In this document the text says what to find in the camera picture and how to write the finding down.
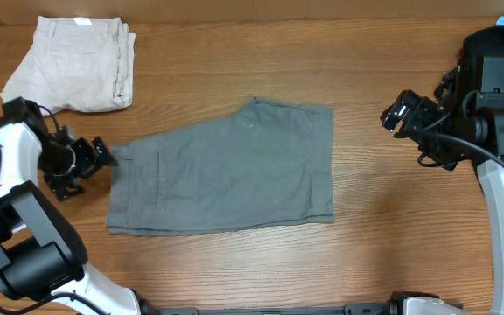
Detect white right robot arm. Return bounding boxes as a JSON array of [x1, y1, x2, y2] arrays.
[[381, 55, 504, 314]]

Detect grey shorts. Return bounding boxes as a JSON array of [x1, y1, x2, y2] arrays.
[[106, 98, 335, 236]]

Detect black shirt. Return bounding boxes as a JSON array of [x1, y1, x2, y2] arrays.
[[463, 26, 504, 57]]

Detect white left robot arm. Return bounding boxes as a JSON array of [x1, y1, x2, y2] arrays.
[[0, 97, 155, 314]]

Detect beige folded shorts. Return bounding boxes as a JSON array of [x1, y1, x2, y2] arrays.
[[0, 16, 136, 113]]

